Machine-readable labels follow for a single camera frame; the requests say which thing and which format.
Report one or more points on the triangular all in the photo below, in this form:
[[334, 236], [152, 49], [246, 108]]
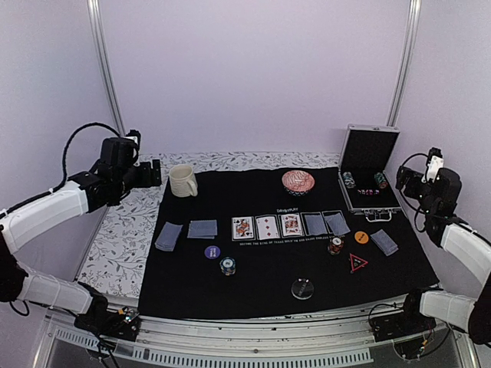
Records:
[[356, 263]]

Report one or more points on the purple small blind button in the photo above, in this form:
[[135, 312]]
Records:
[[212, 252]]

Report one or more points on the aluminium poker chip case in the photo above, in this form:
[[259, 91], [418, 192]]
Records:
[[366, 150]]

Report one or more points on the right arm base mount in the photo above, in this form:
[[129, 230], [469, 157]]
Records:
[[403, 326]]

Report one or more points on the three of diamonds card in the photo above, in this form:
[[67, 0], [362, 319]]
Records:
[[267, 227]]

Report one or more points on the stack of poker chips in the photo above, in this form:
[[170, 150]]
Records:
[[228, 266]]

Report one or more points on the king of diamonds card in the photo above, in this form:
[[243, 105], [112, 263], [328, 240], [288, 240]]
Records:
[[291, 225]]

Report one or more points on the orange big blind button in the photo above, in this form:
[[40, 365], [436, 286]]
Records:
[[361, 237]]

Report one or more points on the face-down community card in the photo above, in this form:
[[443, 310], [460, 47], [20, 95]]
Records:
[[337, 224], [315, 224]]

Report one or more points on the blue playing card deck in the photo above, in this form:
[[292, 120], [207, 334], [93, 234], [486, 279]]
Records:
[[167, 239]]

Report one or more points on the aluminium frame post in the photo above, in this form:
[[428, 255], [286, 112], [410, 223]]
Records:
[[97, 31], [410, 39]]

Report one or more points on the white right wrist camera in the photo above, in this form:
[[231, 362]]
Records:
[[434, 163]]

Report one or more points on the face-down cards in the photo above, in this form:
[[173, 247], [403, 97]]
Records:
[[384, 242], [204, 229]]

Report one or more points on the right aluminium frame post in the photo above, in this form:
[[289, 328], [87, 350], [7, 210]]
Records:
[[410, 39]]

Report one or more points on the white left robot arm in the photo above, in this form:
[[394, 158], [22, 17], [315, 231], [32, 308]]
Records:
[[24, 222]]

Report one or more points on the queen of spades card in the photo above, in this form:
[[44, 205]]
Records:
[[242, 228]]

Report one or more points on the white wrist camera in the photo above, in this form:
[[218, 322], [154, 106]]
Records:
[[133, 139], [434, 163]]

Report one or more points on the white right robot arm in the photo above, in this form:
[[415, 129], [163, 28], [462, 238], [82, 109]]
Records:
[[462, 257]]

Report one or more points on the floral white tablecloth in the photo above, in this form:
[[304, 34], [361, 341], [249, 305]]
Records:
[[115, 262]]

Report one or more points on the white ribbed ceramic mug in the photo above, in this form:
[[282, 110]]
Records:
[[183, 181]]

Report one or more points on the black poker mat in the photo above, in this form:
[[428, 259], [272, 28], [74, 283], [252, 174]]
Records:
[[183, 283]]

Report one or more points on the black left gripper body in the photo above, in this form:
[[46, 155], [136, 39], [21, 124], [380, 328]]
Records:
[[128, 182]]

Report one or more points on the black round dealer button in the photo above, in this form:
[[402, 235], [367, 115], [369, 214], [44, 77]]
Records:
[[302, 289]]

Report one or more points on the left aluminium frame post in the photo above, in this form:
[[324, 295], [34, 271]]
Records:
[[97, 31]]

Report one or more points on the aluminium front rail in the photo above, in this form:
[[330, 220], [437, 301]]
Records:
[[332, 338]]

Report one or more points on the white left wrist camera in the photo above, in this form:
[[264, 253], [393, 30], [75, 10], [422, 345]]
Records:
[[133, 139]]

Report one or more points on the poker chips in case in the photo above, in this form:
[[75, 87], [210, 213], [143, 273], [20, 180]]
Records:
[[348, 180]]

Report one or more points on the red patterned bowl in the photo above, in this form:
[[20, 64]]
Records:
[[298, 182]]

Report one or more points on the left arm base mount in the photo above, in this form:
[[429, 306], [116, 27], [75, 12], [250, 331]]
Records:
[[122, 324]]

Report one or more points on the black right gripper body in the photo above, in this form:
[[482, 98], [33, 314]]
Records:
[[429, 202]]

